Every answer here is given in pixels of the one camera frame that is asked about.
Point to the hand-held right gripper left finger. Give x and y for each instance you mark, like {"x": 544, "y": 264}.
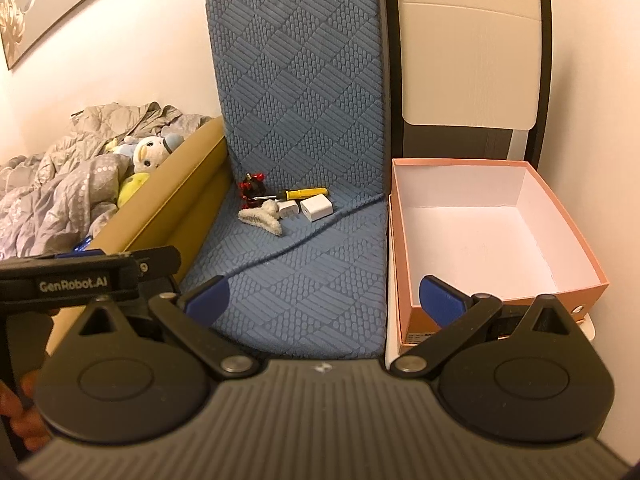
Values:
{"x": 207, "y": 300}

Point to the small blue object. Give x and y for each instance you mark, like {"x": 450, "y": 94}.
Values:
{"x": 82, "y": 245}

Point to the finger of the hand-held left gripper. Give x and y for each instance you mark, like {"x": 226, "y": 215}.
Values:
{"x": 155, "y": 262}
{"x": 80, "y": 255}

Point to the large white charger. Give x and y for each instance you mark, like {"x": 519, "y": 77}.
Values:
{"x": 317, "y": 208}

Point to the grey patterned blanket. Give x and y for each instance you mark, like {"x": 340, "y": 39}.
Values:
{"x": 55, "y": 185}

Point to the white fluffy hair claw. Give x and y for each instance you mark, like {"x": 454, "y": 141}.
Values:
{"x": 262, "y": 217}

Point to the blue quilted seat cushion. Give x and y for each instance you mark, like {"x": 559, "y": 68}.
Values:
{"x": 300, "y": 110}

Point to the beige folding chair back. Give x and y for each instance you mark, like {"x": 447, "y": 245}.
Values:
{"x": 470, "y": 60}

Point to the person's left hand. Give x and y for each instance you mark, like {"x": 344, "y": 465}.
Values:
{"x": 30, "y": 420}

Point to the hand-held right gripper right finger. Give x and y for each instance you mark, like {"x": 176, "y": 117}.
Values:
{"x": 440, "y": 302}

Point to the yellow plush toy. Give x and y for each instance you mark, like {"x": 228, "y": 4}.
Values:
{"x": 132, "y": 187}

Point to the red and black small gadget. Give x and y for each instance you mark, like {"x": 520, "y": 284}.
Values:
{"x": 252, "y": 187}

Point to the pink cardboard box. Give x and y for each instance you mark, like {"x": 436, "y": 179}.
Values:
{"x": 480, "y": 240}

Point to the blue penguin plush toy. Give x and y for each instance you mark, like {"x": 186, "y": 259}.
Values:
{"x": 147, "y": 152}

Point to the yellow screwdriver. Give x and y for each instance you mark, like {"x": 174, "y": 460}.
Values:
{"x": 305, "y": 193}

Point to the small white charger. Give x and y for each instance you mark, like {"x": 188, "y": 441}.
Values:
{"x": 288, "y": 210}

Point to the wooden bed frame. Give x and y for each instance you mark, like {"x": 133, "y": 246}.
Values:
{"x": 175, "y": 185}

